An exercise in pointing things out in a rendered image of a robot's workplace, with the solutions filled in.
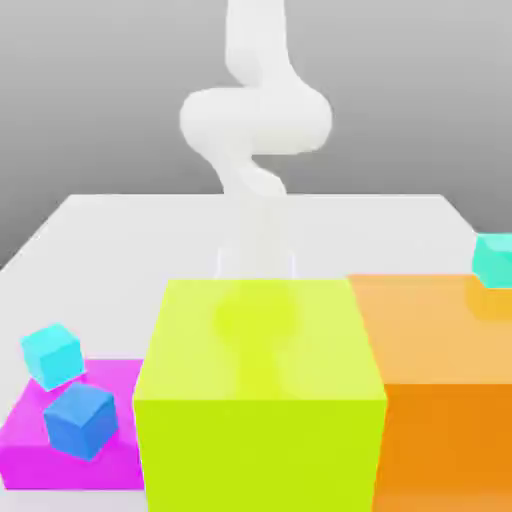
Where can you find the large yellow-green box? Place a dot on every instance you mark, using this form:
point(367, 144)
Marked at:
point(260, 420)

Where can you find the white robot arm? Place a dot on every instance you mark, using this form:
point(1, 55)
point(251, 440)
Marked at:
point(256, 116)

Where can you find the large orange box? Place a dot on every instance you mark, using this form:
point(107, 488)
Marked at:
point(444, 400)

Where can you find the small cyan cube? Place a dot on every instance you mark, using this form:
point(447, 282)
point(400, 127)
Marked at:
point(52, 358)

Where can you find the small blue cube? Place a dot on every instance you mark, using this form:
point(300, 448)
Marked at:
point(80, 422)

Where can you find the large magenta box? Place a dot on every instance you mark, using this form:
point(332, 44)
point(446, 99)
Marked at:
point(28, 460)

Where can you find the small turquoise cube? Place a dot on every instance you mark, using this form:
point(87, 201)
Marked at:
point(494, 262)

